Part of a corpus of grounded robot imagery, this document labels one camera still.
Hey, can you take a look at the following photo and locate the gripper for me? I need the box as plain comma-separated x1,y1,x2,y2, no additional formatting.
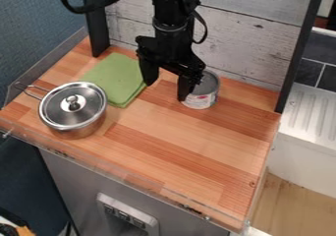
134,26,208,102

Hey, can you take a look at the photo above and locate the green cloth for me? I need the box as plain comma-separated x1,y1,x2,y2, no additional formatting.
80,51,148,109

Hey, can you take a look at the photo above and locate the silver lid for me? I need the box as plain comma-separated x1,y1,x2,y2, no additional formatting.
37,81,108,130

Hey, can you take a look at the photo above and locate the silver can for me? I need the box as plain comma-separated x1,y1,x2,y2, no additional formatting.
180,70,222,110

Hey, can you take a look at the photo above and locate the silver pot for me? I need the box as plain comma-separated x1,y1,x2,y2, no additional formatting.
13,81,109,141

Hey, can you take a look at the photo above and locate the white cabinet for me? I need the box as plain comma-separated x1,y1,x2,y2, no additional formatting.
266,82,336,200

